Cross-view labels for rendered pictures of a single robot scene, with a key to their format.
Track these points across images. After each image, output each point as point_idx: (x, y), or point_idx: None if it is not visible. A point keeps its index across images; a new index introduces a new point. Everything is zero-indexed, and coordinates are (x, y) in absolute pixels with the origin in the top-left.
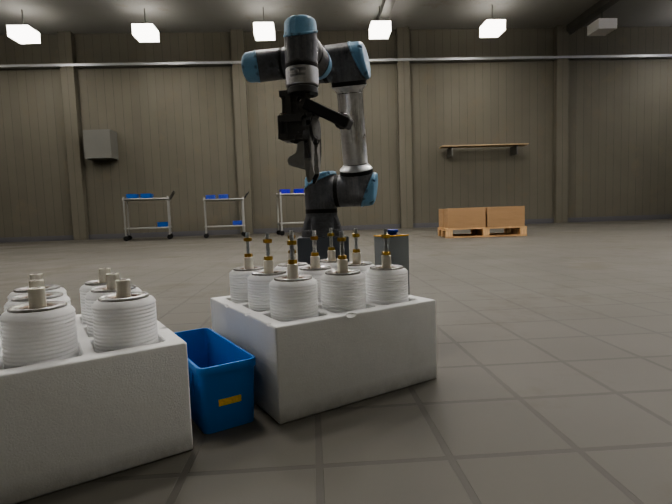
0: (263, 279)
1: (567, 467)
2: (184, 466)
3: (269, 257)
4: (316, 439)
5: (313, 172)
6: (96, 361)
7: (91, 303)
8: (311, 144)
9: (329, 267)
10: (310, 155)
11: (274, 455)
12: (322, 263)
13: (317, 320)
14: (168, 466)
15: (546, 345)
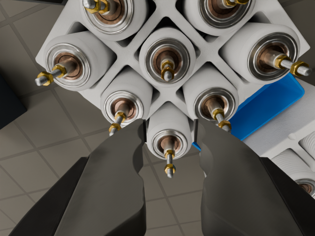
0: (238, 101)
1: None
2: (313, 71)
3: (223, 112)
4: (290, 3)
5: (210, 121)
6: None
7: None
8: (281, 217)
9: (172, 38)
10: (272, 162)
11: (308, 25)
12: (93, 74)
13: (286, 13)
14: (311, 79)
15: None
